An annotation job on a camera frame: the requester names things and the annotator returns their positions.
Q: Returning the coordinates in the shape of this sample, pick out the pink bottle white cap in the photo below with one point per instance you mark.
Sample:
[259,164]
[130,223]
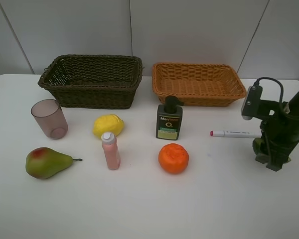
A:
[111,152]

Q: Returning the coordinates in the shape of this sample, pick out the orange wicker basket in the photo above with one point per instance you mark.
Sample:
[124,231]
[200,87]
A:
[205,85]

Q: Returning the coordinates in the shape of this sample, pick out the halved avocado with pit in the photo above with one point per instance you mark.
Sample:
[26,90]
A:
[275,150]

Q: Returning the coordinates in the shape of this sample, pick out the white marker pen pink caps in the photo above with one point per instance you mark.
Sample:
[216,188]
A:
[234,134]

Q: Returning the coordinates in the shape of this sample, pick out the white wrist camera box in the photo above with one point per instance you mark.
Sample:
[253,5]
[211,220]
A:
[251,102]

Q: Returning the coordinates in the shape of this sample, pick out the green red pear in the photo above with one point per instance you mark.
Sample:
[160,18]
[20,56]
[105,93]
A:
[44,162]

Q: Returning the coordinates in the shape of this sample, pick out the translucent purple plastic cup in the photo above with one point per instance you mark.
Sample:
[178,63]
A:
[49,116]

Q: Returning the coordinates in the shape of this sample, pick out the dark green pump bottle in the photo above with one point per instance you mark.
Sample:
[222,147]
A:
[169,118]

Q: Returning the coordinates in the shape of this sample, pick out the dark brown wicker basket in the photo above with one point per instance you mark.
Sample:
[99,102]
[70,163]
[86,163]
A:
[93,81]

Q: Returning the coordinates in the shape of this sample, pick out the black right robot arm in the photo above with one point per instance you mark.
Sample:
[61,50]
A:
[280,134]

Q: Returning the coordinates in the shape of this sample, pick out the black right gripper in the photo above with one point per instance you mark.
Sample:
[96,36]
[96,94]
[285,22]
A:
[277,127]

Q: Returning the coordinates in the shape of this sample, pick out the yellow lemon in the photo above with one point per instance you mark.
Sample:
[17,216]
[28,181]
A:
[107,123]

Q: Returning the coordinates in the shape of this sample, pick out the orange tangerine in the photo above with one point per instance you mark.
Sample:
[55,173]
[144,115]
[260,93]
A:
[173,158]

